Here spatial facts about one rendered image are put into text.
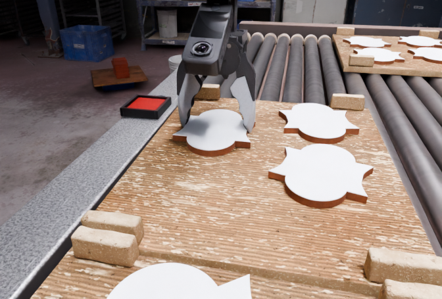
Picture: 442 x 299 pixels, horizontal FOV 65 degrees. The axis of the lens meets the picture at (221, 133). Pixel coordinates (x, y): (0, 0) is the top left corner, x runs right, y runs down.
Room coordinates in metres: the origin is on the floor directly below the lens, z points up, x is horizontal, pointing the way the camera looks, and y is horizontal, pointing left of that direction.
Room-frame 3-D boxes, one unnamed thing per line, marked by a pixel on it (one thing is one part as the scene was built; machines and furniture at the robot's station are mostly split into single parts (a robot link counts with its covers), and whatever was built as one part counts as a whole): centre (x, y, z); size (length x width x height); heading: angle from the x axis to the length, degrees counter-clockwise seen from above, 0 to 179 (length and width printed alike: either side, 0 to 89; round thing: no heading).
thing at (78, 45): (4.49, 1.69, 0.19); 0.50 x 0.41 x 0.37; 76
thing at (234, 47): (0.52, 0.00, 1.09); 0.09 x 0.08 x 0.12; 169
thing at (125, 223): (0.26, 0.11, 0.95); 0.06 x 0.02 x 0.03; 79
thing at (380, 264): (0.21, -0.16, 0.95); 0.06 x 0.02 x 0.03; 79
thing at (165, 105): (0.63, 0.15, 0.92); 0.08 x 0.08 x 0.02; 78
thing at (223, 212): (0.43, -0.06, 0.93); 0.41 x 0.35 x 0.02; 169
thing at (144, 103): (0.63, 0.15, 0.92); 0.06 x 0.06 x 0.01; 78
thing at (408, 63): (1.03, -0.53, 0.94); 0.41 x 0.35 x 0.04; 168
